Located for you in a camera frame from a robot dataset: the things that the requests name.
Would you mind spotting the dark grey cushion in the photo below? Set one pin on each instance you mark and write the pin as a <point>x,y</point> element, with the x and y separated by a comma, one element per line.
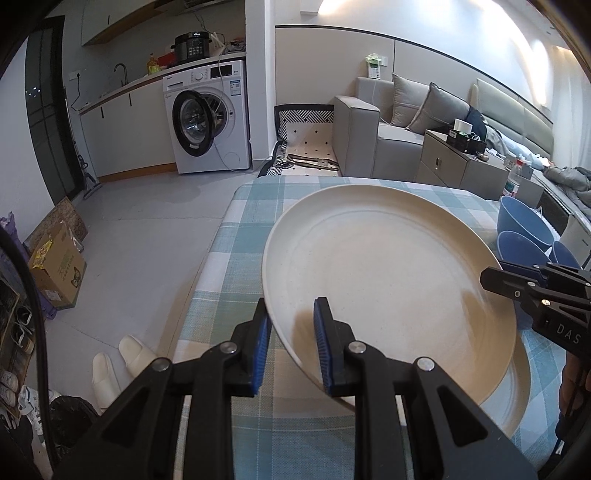
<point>438,110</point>

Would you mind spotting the floor mop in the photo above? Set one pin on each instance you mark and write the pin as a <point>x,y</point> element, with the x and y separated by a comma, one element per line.
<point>85,170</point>

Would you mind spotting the black glass door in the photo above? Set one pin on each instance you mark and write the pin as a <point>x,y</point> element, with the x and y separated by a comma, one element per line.
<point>46,115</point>

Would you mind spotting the shoe rack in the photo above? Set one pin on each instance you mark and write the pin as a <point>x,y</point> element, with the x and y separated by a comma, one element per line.
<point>14,314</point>

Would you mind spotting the white washing machine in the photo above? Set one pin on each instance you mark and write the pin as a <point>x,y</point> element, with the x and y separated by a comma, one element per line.
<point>231,134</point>

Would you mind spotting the grey drawer cabinet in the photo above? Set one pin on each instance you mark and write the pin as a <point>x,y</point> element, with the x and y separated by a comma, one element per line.
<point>443,161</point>

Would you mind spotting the light grey cushion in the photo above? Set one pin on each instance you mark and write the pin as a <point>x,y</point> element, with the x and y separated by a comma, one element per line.
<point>406,101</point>

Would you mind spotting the open cardboard box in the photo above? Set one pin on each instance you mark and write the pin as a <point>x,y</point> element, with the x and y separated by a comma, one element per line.
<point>55,272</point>

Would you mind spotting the cream plate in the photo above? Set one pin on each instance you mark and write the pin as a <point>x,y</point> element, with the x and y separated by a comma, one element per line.
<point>392,277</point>
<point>512,397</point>

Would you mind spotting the black trash bag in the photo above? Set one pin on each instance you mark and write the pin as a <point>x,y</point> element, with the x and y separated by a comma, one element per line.
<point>74,424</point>

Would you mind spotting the small blue bowl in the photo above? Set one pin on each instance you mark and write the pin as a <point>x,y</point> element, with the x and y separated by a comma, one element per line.
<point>565,256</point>

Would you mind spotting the person's right hand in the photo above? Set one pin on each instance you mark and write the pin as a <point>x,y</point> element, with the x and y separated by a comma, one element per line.
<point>572,378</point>

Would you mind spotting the black box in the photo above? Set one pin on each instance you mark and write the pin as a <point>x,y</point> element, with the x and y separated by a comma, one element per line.
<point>466,143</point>

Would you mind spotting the wall outlet with charger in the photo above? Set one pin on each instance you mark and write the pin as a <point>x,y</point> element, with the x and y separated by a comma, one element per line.
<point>375,67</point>

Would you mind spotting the white wall cabinet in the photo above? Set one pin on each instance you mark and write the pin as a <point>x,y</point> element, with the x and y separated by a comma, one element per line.
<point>115,18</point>

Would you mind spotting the kitchen faucet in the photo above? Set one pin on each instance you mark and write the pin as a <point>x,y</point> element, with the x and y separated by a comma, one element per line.
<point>121,74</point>

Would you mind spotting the black pressure cooker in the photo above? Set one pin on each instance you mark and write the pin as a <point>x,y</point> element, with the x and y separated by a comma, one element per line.
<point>191,48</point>

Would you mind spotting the dark blue garment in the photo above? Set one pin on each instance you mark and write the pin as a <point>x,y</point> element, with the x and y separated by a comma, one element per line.
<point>475,122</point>

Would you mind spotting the yellow oil bottle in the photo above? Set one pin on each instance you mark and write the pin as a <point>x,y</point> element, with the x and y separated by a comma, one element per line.
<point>153,64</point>

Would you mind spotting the beige upholstered bed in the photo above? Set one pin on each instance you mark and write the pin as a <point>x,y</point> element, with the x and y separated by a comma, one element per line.
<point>517,120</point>

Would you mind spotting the white slipper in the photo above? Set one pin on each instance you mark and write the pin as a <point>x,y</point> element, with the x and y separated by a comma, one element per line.
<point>138,357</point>
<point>106,383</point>

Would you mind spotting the white kitchen base cabinets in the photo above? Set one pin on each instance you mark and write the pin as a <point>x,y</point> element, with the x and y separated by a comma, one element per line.
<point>129,138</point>

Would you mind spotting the large blue bowl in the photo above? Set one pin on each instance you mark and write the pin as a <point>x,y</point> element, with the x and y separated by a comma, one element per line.
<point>526,221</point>
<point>521,249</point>

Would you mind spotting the checked tablecloth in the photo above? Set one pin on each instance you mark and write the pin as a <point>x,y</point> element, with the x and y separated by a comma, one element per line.
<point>240,258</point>

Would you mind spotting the flattened cardboard sheet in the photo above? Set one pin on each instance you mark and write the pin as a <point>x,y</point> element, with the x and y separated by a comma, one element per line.
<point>69,214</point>

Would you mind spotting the black and white patterned mat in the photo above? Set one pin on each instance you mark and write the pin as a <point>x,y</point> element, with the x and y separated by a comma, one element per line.
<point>309,143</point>

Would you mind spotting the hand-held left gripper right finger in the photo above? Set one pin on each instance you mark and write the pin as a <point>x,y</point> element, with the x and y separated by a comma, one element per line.
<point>323,350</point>

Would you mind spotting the clear water bottle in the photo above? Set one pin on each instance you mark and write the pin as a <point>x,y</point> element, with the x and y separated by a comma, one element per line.
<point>511,182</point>

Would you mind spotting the grey sofa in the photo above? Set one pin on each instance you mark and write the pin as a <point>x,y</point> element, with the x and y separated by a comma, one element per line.
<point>397,147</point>

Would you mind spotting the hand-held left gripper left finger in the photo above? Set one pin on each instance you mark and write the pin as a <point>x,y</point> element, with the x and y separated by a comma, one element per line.
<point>261,350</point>

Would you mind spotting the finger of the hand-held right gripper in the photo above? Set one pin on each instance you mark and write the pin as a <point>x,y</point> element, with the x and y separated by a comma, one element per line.
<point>565,272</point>
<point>503,281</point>

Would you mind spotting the grey padded jacket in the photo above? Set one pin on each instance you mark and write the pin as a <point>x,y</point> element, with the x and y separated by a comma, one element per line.
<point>568,177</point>

